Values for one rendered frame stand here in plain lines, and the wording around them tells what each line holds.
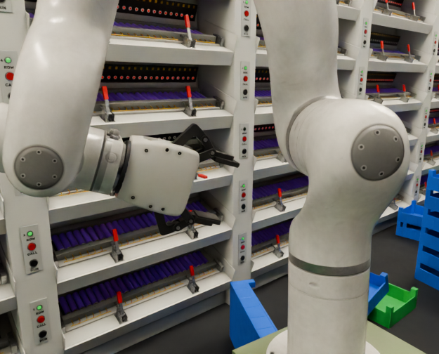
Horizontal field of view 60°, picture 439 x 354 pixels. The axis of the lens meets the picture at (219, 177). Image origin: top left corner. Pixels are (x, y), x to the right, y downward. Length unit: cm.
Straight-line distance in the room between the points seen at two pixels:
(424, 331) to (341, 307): 98
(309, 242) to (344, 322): 13
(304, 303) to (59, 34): 47
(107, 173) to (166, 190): 9
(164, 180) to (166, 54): 66
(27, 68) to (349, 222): 41
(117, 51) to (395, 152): 78
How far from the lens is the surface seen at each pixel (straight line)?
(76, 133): 42
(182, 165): 53
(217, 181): 128
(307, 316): 60
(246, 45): 132
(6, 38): 98
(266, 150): 150
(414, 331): 155
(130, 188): 53
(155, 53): 112
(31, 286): 109
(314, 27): 51
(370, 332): 81
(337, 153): 45
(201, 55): 120
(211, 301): 149
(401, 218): 232
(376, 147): 46
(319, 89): 58
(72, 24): 48
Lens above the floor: 82
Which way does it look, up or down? 14 degrees down
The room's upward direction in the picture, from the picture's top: straight up
